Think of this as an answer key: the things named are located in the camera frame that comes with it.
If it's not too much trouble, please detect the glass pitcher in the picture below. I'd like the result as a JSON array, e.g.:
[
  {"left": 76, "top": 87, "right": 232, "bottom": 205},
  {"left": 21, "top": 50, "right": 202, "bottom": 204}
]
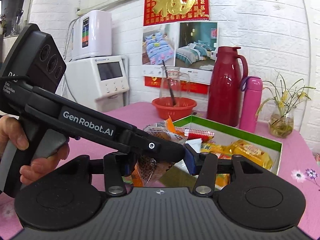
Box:
[{"left": 159, "top": 61, "right": 191, "bottom": 107}]

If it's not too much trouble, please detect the yellow soft bread packet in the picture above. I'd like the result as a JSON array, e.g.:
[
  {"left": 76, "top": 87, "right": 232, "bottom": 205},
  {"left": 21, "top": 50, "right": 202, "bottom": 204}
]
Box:
[{"left": 201, "top": 140, "right": 273, "bottom": 170}]

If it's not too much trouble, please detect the red plastic basket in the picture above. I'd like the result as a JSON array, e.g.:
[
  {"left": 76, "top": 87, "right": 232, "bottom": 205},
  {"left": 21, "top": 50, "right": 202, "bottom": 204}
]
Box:
[{"left": 152, "top": 97, "right": 197, "bottom": 121}]

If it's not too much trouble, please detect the bedding calendar poster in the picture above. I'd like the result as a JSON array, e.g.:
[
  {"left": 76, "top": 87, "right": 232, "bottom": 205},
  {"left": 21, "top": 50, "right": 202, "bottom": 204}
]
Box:
[{"left": 142, "top": 21, "right": 219, "bottom": 94}]

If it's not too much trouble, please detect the red gold fu poster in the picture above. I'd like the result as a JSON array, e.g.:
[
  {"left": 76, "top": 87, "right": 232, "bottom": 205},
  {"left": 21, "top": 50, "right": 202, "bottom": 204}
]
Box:
[{"left": 143, "top": 0, "right": 209, "bottom": 27}]

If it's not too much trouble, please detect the red noodle snack packet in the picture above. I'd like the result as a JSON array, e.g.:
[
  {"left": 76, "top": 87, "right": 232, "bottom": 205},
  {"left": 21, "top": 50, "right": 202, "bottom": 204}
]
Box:
[{"left": 175, "top": 127, "right": 214, "bottom": 142}]

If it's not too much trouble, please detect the white water purifier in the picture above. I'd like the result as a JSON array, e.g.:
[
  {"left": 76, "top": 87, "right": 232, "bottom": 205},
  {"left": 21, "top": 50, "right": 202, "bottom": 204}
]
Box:
[{"left": 72, "top": 10, "right": 112, "bottom": 60}]

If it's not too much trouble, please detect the dark red thermos jug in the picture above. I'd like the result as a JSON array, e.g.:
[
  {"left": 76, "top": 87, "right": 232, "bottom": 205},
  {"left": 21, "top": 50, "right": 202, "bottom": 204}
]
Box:
[{"left": 207, "top": 46, "right": 248, "bottom": 127}]

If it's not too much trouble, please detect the glass vase with plant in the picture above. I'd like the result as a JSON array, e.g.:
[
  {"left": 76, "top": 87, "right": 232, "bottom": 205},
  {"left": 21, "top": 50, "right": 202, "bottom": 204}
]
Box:
[{"left": 255, "top": 73, "right": 316, "bottom": 138}]

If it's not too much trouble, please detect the white appliance with screen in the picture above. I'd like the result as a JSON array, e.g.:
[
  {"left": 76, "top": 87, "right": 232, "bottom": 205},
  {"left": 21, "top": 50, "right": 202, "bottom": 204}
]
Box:
[{"left": 56, "top": 56, "right": 130, "bottom": 112}]

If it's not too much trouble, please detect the person's left hand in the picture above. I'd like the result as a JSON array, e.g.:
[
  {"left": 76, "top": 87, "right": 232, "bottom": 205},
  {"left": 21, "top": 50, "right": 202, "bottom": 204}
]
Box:
[{"left": 0, "top": 115, "right": 71, "bottom": 186}]

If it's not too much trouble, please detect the green white cardboard box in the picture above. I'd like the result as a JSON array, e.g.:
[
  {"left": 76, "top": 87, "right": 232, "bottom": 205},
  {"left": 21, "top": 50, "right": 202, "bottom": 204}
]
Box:
[{"left": 159, "top": 115, "right": 282, "bottom": 188}]

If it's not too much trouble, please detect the clear orange pastry packet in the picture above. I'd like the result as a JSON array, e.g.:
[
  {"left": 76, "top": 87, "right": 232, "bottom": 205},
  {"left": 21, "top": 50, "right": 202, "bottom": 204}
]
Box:
[{"left": 131, "top": 118, "right": 187, "bottom": 187}]

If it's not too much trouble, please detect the pink thermos bottle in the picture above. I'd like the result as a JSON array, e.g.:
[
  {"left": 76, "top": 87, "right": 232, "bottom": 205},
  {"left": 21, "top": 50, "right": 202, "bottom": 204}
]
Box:
[{"left": 239, "top": 76, "right": 263, "bottom": 133}]

